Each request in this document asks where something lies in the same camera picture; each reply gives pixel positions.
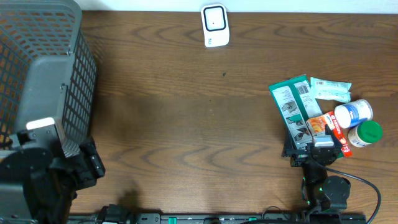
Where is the red narrow packet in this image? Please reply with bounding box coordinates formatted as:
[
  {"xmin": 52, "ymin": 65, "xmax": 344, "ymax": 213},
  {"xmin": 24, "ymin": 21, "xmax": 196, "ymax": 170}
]
[{"xmin": 324, "ymin": 111, "xmax": 353, "ymax": 157}]

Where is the orange Kleenex tissue pack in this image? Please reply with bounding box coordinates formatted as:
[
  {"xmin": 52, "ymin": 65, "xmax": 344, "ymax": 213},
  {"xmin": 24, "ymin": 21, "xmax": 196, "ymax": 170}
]
[{"xmin": 306, "ymin": 115, "xmax": 328, "ymax": 136}]

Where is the white blue cotton swab tub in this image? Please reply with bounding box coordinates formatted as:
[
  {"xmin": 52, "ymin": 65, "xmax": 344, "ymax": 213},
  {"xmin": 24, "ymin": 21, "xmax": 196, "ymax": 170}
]
[{"xmin": 334, "ymin": 99, "xmax": 373, "ymax": 129}]

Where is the green lid jar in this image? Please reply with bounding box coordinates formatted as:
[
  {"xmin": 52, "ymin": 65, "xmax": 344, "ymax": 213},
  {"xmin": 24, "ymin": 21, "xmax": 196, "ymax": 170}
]
[{"xmin": 348, "ymin": 121, "xmax": 383, "ymax": 147}]

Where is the green white 3M glove package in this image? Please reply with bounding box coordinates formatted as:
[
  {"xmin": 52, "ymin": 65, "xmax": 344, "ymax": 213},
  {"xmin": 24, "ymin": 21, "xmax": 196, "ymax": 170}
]
[{"xmin": 269, "ymin": 75, "xmax": 322, "ymax": 159}]

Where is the mint green wipes pack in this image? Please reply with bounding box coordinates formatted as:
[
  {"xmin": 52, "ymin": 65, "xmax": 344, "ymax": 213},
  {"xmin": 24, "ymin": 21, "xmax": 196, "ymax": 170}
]
[{"xmin": 310, "ymin": 77, "xmax": 351, "ymax": 103}]

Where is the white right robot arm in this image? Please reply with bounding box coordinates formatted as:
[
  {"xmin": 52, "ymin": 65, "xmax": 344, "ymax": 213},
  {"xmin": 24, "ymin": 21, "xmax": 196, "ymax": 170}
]
[{"xmin": 282, "ymin": 127, "xmax": 351, "ymax": 223}]

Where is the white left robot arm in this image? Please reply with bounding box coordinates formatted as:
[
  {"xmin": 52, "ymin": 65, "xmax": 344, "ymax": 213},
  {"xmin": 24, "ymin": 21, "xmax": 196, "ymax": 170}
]
[{"xmin": 1, "ymin": 118, "xmax": 106, "ymax": 223}]

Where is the grey plastic mesh basket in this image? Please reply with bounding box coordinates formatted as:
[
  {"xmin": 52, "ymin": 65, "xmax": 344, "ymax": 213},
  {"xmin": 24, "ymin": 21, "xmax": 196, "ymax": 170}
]
[{"xmin": 1, "ymin": 1, "xmax": 97, "ymax": 157}]

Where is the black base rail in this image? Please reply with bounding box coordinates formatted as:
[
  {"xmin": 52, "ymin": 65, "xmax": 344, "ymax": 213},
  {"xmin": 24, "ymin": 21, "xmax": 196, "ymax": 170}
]
[{"xmin": 67, "ymin": 213, "xmax": 367, "ymax": 224}]

